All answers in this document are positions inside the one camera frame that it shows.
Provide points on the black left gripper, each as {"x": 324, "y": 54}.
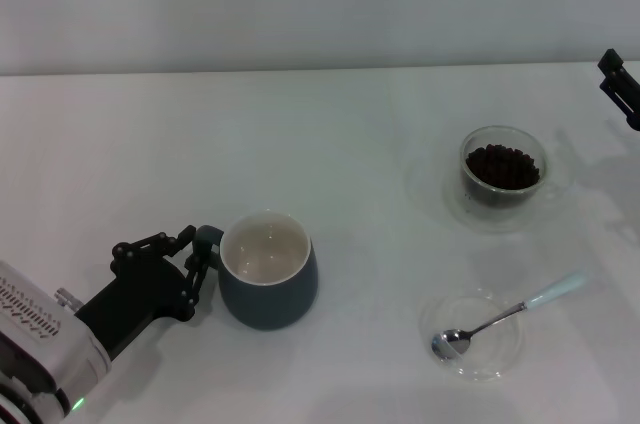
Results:
{"x": 140, "y": 294}

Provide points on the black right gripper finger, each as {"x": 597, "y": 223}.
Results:
{"x": 625, "y": 94}

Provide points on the dark blue ceramic mug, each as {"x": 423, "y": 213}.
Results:
{"x": 270, "y": 304}

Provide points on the small clear glass dish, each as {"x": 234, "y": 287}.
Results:
{"x": 495, "y": 356}

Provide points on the clear glass cup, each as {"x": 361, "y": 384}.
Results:
{"x": 547, "y": 184}

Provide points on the coffee beans in glass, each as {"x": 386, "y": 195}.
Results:
{"x": 502, "y": 169}

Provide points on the clear glass saucer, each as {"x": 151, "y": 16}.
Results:
{"x": 462, "y": 220}

